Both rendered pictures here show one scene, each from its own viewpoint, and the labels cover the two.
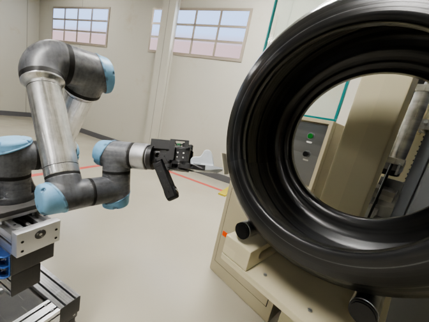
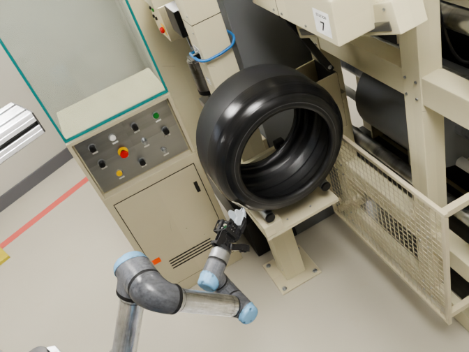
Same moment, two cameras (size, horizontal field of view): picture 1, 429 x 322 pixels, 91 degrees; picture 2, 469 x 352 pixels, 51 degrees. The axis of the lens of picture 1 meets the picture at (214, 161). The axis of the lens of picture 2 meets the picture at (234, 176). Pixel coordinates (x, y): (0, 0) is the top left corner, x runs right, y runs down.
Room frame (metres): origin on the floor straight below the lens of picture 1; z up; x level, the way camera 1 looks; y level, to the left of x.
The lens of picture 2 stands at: (-0.30, 1.16, 2.36)
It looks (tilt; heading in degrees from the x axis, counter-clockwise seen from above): 38 degrees down; 306
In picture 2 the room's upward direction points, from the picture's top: 22 degrees counter-clockwise
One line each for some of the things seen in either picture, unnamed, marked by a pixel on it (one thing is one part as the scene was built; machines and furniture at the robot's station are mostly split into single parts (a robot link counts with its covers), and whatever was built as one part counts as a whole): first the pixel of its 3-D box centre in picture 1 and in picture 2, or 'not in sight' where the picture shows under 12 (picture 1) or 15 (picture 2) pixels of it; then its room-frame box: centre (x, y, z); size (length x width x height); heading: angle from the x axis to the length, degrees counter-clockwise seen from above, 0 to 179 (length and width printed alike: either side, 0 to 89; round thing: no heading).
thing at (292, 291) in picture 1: (307, 272); (284, 197); (0.54, -0.33, 0.80); 0.37 x 0.36 x 0.02; 46
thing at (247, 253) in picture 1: (269, 235); (256, 206); (0.64, -0.23, 0.84); 0.36 x 0.09 x 0.06; 136
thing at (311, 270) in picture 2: not in sight; (291, 268); (0.74, -0.49, 0.01); 0.27 x 0.27 x 0.02; 46
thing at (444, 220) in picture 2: not in sight; (377, 211); (0.15, -0.41, 0.65); 0.90 x 0.02 x 0.70; 136
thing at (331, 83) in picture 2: not in sight; (317, 98); (0.44, -0.76, 1.05); 0.20 x 0.15 x 0.30; 136
